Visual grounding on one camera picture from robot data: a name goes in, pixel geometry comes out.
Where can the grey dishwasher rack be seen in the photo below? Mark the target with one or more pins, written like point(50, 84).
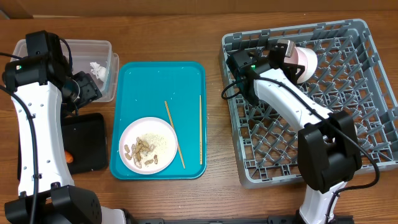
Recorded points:
point(349, 76)

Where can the clear plastic bin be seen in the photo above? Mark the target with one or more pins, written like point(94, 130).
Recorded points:
point(44, 78)

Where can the white napkin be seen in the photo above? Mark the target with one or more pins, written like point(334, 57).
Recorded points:
point(98, 71)

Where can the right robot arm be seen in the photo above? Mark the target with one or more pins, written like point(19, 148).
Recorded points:
point(328, 152)

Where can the black plastic tray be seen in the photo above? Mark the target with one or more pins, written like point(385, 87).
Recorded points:
point(84, 137)

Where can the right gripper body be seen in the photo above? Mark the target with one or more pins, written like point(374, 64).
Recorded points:
point(290, 71)

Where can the pink bowl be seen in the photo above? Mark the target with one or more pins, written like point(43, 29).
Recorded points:
point(299, 57)

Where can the teal serving tray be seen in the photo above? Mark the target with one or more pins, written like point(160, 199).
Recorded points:
point(169, 91)

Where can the white plate with peanuts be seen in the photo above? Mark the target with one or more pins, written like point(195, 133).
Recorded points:
point(148, 146)

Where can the white bowl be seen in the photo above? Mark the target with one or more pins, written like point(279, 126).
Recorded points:
point(311, 67)

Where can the orange carrot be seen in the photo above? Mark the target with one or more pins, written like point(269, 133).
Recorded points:
point(69, 158)

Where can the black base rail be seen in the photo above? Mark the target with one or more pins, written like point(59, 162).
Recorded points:
point(284, 219)

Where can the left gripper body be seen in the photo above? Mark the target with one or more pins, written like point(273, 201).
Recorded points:
point(84, 89)

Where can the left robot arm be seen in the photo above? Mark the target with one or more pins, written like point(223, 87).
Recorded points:
point(47, 193)

